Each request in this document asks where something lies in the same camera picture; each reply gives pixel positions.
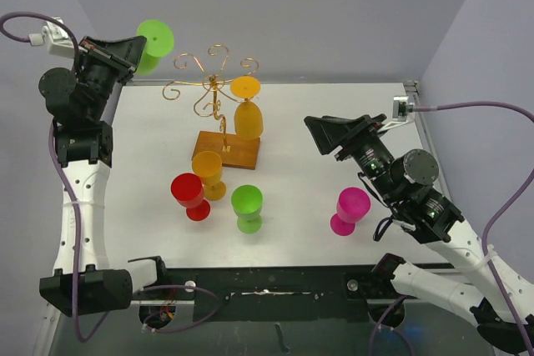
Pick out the purple cable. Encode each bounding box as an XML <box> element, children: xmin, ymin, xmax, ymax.
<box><xmin>369</xmin><ymin>100</ymin><xmax>534</xmax><ymax>356</ymax></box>
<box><xmin>0</xmin><ymin>12</ymin><xmax>222</xmax><ymax>343</ymax></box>

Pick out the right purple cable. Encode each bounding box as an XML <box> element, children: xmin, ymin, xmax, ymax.
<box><xmin>369</xmin><ymin>100</ymin><xmax>534</xmax><ymax>356</ymax></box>

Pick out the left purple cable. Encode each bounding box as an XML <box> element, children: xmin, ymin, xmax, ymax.
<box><xmin>0</xmin><ymin>12</ymin><xmax>222</xmax><ymax>343</ymax></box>

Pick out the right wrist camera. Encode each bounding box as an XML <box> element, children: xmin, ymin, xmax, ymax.
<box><xmin>379</xmin><ymin>96</ymin><xmax>415</xmax><ymax>133</ymax></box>

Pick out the magenta wine glass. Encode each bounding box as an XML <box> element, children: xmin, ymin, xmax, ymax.
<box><xmin>330</xmin><ymin>187</ymin><xmax>371</xmax><ymax>236</ymax></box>

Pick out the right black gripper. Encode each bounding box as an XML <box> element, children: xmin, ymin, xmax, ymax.
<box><xmin>304</xmin><ymin>113</ymin><xmax>401</xmax><ymax>203</ymax></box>

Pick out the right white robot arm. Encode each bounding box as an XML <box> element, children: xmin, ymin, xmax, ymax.
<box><xmin>304</xmin><ymin>114</ymin><xmax>533</xmax><ymax>353</ymax></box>

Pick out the green wine glass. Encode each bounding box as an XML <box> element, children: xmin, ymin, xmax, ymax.
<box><xmin>136</xmin><ymin>19</ymin><xmax>174</xmax><ymax>76</ymax></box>
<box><xmin>231</xmin><ymin>184</ymin><xmax>263</xmax><ymax>234</ymax></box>

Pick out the red wine glass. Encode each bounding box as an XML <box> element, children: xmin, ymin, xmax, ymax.
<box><xmin>170</xmin><ymin>173</ymin><xmax>211</xmax><ymax>222</ymax></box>

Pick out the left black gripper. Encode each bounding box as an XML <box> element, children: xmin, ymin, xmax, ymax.
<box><xmin>74</xmin><ymin>35</ymin><xmax>147</xmax><ymax>120</ymax></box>

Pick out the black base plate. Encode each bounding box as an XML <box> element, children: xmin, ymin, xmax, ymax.
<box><xmin>134</xmin><ymin>265</ymin><xmax>399</xmax><ymax>323</ymax></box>

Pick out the gold wire wine glass rack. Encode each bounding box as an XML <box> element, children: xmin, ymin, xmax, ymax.
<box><xmin>162</xmin><ymin>44</ymin><xmax>260</xmax><ymax>170</ymax></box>

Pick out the orange wine glass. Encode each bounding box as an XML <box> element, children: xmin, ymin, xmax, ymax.
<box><xmin>192</xmin><ymin>151</ymin><xmax>226</xmax><ymax>201</ymax></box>
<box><xmin>230</xmin><ymin>76</ymin><xmax>264</xmax><ymax>140</ymax></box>

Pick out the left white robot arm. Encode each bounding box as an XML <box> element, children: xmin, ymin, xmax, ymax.
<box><xmin>38</xmin><ymin>36</ymin><xmax>170</xmax><ymax>317</ymax></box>

